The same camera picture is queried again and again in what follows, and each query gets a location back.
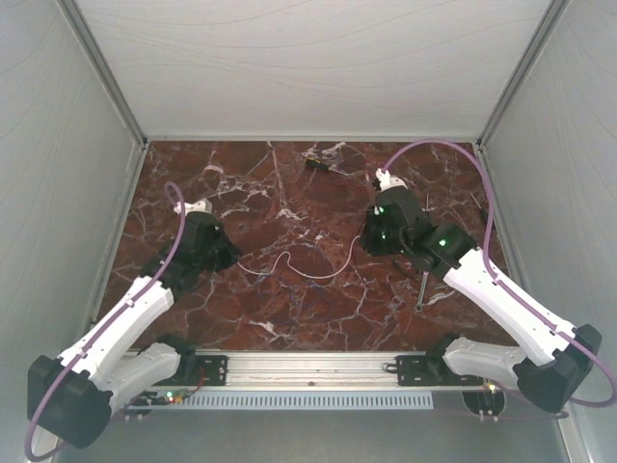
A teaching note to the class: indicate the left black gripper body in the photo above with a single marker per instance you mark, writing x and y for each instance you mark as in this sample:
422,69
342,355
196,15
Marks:
207,257

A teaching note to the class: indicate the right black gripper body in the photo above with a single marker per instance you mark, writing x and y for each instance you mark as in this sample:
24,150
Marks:
376,240

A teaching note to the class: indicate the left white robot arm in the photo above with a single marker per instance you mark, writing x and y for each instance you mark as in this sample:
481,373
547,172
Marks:
75,394

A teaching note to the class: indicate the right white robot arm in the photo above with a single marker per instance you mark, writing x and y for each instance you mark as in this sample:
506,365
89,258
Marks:
552,357

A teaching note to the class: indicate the silver wrench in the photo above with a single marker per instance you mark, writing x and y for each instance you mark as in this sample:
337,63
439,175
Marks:
421,293

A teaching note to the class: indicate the small black screwdriver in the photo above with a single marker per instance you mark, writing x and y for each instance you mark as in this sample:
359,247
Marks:
482,210

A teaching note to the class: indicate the black yellow screwdriver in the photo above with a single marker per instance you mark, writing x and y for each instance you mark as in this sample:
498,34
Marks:
320,165

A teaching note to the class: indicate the small circuit board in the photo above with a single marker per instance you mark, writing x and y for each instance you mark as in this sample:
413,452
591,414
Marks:
176,396

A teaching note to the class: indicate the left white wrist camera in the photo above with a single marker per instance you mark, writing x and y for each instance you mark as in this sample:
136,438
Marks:
201,206

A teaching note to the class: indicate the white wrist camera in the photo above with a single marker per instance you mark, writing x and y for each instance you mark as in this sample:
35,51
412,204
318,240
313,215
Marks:
384,181
201,206

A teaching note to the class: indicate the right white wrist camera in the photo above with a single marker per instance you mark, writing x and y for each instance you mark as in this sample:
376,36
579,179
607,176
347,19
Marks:
384,181

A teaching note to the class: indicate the left black mount plate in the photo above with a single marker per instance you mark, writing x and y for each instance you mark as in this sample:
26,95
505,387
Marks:
204,370

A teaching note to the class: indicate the black mount plate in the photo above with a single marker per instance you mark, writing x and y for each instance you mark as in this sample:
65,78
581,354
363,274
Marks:
204,370
419,370

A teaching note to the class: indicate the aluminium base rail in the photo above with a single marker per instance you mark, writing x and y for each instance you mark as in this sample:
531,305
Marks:
313,371

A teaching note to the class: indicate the right black mount plate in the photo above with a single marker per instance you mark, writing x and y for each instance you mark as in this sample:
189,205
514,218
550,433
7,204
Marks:
419,370

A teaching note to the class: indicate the grey slotted cable duct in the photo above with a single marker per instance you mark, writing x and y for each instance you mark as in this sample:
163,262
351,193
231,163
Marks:
310,401

